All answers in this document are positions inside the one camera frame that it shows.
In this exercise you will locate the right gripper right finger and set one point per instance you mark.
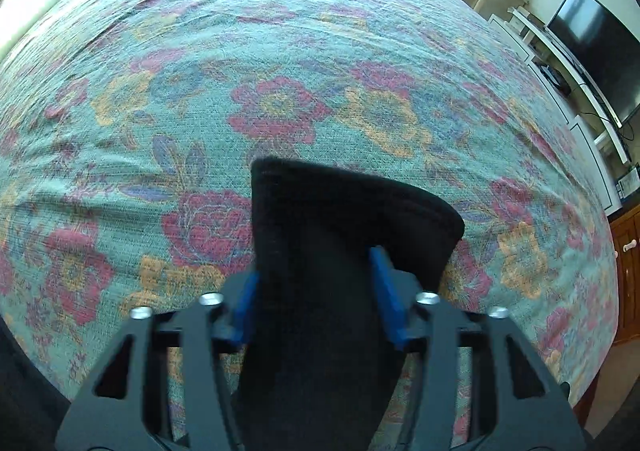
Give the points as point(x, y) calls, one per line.
point(516, 404)

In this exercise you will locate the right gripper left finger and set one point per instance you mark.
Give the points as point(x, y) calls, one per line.
point(124, 402)

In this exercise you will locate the black pants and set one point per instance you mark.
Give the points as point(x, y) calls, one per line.
point(319, 372)

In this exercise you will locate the brown wooden cabinet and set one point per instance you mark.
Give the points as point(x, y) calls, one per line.
point(625, 234)

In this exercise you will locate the white tv console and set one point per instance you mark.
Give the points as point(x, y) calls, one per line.
point(579, 102)

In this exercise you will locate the floral bedspread bed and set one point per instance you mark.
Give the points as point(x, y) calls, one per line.
point(128, 129)

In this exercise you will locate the black flat television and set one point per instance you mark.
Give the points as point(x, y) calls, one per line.
point(604, 49)

